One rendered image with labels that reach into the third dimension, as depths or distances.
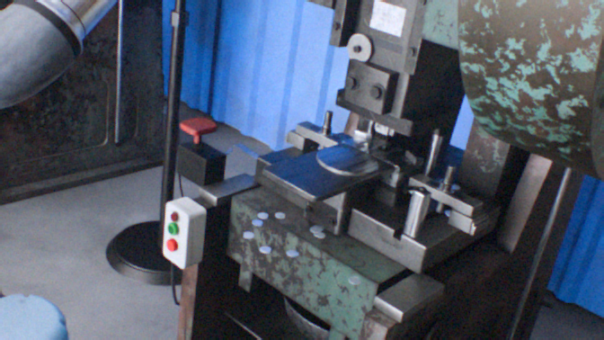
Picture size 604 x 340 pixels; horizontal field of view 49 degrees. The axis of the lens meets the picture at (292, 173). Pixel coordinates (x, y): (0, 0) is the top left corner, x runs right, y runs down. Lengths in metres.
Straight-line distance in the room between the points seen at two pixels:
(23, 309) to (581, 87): 0.79
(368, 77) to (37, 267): 1.41
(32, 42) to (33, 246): 1.67
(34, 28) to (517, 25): 0.55
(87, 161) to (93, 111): 0.21
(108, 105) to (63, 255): 0.73
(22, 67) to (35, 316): 0.38
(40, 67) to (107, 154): 2.10
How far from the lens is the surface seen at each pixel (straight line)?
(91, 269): 2.32
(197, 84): 3.60
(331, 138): 1.50
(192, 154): 1.46
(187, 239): 1.41
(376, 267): 1.27
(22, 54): 0.82
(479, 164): 1.52
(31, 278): 2.29
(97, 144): 2.88
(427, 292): 1.24
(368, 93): 1.29
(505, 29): 0.85
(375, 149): 1.42
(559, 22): 0.81
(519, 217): 1.56
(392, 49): 1.28
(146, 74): 2.87
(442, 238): 1.30
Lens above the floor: 1.31
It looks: 25 degrees down
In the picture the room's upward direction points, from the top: 9 degrees clockwise
